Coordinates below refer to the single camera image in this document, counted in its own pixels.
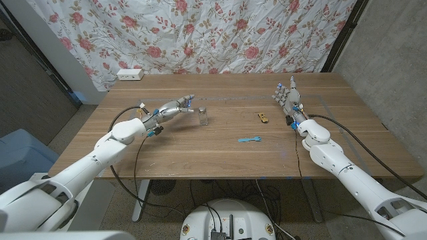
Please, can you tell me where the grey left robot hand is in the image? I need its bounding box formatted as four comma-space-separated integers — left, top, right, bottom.
141, 94, 195, 131

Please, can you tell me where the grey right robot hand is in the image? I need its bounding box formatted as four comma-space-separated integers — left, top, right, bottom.
272, 75, 310, 125

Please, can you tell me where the glass salt shaker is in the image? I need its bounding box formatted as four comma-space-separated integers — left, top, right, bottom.
198, 106, 209, 127

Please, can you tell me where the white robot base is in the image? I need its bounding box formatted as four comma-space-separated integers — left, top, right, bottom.
179, 198, 277, 240

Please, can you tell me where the white power strip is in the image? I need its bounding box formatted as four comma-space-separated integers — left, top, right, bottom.
116, 68, 145, 81

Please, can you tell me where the black round fan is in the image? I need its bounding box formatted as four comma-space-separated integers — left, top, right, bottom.
149, 179, 177, 196

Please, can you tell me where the floral backdrop cloth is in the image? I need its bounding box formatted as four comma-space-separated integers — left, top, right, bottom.
26, 0, 358, 91

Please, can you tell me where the black backdrop pole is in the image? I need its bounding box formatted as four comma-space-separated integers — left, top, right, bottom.
320, 0, 370, 73

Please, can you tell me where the white table leg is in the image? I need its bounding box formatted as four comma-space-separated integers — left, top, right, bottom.
131, 179, 151, 223

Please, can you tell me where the grey table leg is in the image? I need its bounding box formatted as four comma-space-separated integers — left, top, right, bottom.
302, 179, 324, 223

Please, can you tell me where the white mat with blue footprints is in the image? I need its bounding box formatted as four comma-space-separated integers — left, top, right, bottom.
28, 172, 116, 231

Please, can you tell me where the blue storage bin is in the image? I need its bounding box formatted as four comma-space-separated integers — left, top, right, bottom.
0, 128, 61, 194

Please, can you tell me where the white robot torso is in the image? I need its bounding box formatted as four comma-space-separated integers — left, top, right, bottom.
0, 229, 136, 240

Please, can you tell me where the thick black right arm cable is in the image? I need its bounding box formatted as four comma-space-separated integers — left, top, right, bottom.
307, 114, 427, 201

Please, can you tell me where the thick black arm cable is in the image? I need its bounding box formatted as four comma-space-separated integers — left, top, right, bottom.
307, 114, 427, 201
108, 105, 186, 217

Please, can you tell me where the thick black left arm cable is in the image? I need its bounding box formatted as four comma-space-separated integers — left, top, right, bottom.
108, 105, 186, 217

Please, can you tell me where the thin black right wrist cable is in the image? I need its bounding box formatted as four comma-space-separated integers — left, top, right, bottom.
294, 129, 304, 179

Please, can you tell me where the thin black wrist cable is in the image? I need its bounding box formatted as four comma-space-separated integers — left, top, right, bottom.
133, 135, 149, 201
294, 129, 304, 179

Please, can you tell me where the thin black left wrist cable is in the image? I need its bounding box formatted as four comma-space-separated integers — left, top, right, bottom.
133, 135, 149, 201

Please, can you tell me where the black wall frame strip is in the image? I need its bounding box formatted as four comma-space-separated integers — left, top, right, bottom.
0, 5, 83, 109

